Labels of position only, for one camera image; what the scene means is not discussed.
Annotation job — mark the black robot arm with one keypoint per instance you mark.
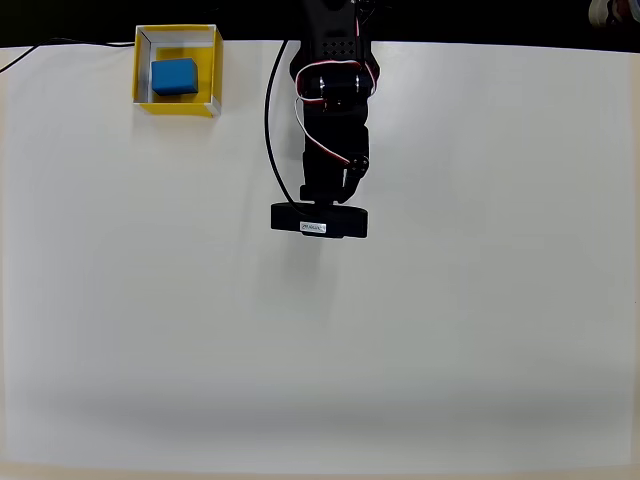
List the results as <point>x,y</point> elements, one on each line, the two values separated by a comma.
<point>335,50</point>

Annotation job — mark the pale tape roll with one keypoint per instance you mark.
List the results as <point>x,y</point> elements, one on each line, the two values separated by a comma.
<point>612,11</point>

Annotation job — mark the blue cube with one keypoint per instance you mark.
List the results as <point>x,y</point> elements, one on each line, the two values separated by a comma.
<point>174,76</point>

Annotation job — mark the black webcam with white label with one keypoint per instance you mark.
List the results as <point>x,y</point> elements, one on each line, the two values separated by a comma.
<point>320,222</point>

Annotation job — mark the yellow open box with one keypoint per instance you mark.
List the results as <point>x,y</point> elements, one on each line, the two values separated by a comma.
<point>210,70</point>

